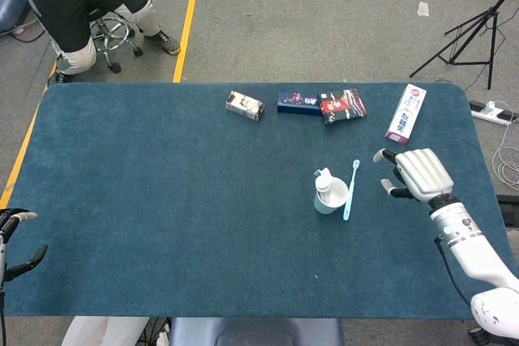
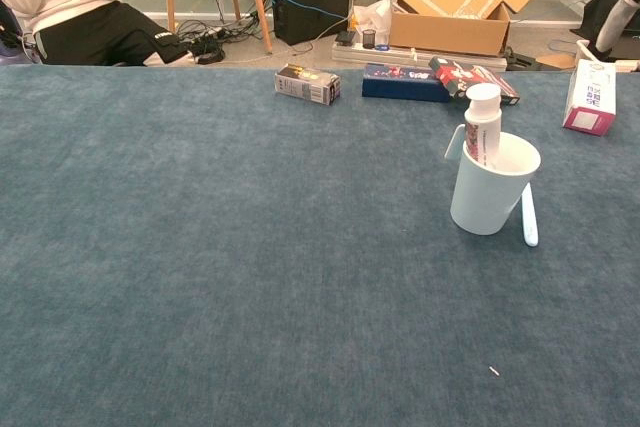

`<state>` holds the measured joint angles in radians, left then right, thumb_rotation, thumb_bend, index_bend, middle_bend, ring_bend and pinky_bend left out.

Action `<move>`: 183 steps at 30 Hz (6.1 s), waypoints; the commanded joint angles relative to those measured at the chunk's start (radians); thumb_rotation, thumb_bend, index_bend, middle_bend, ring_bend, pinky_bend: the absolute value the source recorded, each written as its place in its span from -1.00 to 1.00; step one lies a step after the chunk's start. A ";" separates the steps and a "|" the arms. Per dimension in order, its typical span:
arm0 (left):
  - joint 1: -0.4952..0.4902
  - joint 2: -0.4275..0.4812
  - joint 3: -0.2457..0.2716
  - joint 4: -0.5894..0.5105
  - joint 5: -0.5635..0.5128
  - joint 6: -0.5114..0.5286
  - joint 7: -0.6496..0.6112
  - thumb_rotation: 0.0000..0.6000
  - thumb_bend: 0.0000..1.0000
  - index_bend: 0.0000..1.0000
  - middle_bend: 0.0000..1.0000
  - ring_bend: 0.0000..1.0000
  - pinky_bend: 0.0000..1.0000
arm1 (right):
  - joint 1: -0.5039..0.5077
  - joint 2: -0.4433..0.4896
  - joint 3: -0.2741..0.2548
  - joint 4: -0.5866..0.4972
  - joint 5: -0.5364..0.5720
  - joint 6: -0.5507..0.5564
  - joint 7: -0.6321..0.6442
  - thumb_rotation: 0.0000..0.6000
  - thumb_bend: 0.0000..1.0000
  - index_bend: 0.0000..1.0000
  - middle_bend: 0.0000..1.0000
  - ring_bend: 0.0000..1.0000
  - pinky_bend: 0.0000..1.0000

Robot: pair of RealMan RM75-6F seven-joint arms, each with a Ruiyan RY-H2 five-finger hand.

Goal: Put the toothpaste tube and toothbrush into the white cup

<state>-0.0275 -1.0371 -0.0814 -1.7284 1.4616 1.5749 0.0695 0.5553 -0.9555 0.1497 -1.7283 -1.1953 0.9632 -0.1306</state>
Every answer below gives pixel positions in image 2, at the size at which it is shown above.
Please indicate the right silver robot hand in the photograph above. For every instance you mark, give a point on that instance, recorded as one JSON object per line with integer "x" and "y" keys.
{"x": 615, "y": 22}

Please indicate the white floral toothpaste tube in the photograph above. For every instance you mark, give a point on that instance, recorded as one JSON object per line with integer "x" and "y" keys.
{"x": 481, "y": 132}

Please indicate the white pink toothpaste carton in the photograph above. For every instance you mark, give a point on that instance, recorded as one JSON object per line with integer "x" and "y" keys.
{"x": 592, "y": 94}

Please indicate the black mesh pen cup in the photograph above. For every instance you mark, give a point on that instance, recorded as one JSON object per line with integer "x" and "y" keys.
{"x": 369, "y": 39}

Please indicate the black draped cloth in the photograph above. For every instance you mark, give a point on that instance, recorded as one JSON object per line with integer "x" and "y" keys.
{"x": 597, "y": 12}

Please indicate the white storage box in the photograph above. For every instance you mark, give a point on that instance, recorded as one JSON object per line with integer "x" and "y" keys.
{"x": 584, "y": 53}

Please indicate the open cardboard box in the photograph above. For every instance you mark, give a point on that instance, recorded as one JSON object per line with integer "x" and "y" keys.
{"x": 450, "y": 27}

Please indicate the red and black box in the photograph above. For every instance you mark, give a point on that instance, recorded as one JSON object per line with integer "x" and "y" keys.
{"x": 455, "y": 74}

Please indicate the dark blue flat box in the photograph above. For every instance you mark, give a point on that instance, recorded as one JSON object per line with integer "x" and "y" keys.
{"x": 400, "y": 84}

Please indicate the white plastic bag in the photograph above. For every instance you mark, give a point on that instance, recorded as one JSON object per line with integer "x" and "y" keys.
{"x": 372, "y": 14}

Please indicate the black computer tower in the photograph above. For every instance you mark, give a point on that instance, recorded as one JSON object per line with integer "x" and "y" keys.
{"x": 310, "y": 2}

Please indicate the small grey printed carton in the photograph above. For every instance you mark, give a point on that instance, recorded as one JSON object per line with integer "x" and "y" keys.
{"x": 305, "y": 85}

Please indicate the tiny white crumb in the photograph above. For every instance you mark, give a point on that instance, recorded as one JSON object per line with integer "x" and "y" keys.
{"x": 494, "y": 370}

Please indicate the blue fabric table cover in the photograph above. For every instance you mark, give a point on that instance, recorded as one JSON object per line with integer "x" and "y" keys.
{"x": 225, "y": 257}

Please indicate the seated person in black shorts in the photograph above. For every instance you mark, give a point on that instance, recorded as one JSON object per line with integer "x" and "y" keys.
{"x": 75, "y": 12}

